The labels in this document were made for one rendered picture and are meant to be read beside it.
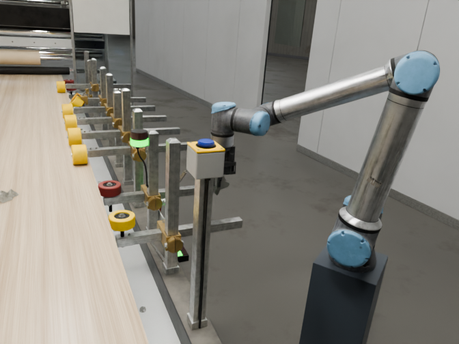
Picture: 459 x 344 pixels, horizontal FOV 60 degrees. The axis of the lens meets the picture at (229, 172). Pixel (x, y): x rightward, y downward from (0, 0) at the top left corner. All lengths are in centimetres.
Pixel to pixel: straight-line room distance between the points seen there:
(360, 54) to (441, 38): 84
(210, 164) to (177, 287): 53
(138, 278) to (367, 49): 333
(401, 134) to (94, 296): 97
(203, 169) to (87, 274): 38
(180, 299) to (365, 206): 67
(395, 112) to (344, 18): 323
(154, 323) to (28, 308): 45
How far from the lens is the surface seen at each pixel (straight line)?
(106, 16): 389
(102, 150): 171
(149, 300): 140
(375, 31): 420
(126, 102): 189
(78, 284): 103
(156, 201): 148
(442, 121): 374
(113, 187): 148
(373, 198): 140
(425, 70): 129
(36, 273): 109
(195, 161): 90
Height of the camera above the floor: 151
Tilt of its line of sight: 21 degrees down
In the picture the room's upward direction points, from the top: 4 degrees clockwise
